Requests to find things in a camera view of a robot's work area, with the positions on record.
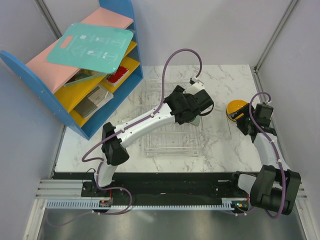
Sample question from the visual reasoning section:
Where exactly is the orange yellow bowl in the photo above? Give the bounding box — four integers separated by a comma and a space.
225, 99, 248, 123

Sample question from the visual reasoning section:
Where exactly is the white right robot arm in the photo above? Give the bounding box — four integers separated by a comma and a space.
226, 100, 301, 215

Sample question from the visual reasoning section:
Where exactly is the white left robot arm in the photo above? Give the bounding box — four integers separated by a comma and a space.
92, 81, 214, 197

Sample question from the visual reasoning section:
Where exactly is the mint green bowl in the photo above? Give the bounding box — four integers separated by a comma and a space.
190, 116, 201, 127

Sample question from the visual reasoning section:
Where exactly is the red white box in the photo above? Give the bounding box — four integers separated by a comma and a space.
106, 65, 130, 87

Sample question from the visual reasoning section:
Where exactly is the grey setup guide booklet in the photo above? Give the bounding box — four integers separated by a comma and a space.
74, 84, 114, 119

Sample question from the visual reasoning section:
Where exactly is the blue pink yellow shelf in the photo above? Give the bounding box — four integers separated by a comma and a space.
0, 0, 145, 131

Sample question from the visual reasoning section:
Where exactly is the teal cutting board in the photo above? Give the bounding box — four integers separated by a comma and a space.
46, 23, 135, 74

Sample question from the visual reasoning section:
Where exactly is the green book under board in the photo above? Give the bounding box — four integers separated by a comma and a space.
63, 68, 107, 87

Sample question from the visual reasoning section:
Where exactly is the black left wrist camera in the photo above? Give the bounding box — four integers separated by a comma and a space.
193, 89, 214, 117

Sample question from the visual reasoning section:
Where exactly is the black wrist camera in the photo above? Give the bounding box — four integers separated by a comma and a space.
253, 103, 274, 127
193, 89, 214, 117

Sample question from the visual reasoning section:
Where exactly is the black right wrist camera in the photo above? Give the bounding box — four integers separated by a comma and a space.
253, 103, 274, 127

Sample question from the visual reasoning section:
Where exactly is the white wire dish rack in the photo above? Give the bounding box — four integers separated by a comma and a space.
117, 78, 233, 158

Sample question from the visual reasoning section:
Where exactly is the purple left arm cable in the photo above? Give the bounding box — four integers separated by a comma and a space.
81, 48, 203, 164

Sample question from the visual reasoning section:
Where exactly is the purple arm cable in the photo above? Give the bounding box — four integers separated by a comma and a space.
249, 91, 287, 220
81, 48, 203, 164

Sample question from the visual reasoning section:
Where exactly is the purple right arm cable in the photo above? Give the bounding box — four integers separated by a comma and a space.
249, 91, 287, 220

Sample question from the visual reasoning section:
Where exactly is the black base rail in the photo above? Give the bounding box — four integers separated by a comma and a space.
81, 172, 248, 206

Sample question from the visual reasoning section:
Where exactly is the white slotted cable duct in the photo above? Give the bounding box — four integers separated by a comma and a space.
46, 199, 235, 211

